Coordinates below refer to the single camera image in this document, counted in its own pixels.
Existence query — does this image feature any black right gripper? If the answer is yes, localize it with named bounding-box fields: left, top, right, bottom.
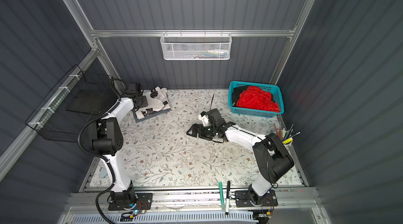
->
left=187, top=124, right=217, bottom=140

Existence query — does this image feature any black marker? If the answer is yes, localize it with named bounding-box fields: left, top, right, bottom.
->
left=225, top=181, right=231, bottom=216

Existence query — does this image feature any black wire wall basket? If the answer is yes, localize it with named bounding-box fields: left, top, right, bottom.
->
left=25, top=61, right=116, bottom=143

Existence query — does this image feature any light blue case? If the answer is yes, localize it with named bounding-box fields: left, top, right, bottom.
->
left=99, top=168, right=109, bottom=179

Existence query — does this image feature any white bottle in mesh basket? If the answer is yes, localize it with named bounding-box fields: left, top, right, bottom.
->
left=207, top=49, right=229, bottom=57

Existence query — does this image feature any green marker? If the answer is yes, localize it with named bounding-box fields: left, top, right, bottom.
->
left=218, top=182, right=225, bottom=212

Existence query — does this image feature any black corrugated cable conduit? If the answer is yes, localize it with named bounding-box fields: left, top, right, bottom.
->
left=78, top=78, right=130, bottom=224

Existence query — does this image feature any white wire mesh basket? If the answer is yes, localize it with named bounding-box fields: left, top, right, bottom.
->
left=160, top=34, right=233, bottom=61

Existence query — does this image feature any white t-shirt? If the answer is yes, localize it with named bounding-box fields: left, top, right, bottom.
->
left=135, top=86, right=171, bottom=119

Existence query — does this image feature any folded grey-blue t-shirt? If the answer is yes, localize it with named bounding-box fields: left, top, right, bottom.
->
left=133, top=108, right=171, bottom=123

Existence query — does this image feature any black t-shirt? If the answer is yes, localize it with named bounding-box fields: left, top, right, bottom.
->
left=231, top=86, right=249, bottom=107

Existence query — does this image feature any red t-shirt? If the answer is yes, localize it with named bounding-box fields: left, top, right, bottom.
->
left=237, top=86, right=280, bottom=113

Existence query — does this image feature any white pen cup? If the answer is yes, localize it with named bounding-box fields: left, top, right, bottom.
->
left=274, top=125, right=301, bottom=147

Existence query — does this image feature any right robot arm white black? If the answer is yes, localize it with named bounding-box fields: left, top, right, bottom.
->
left=186, top=109, right=294, bottom=206

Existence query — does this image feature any teal plastic basket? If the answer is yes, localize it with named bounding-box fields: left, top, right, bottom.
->
left=228, top=81, right=284, bottom=118

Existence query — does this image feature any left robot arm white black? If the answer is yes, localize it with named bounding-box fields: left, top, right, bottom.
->
left=86, top=78, right=148, bottom=210

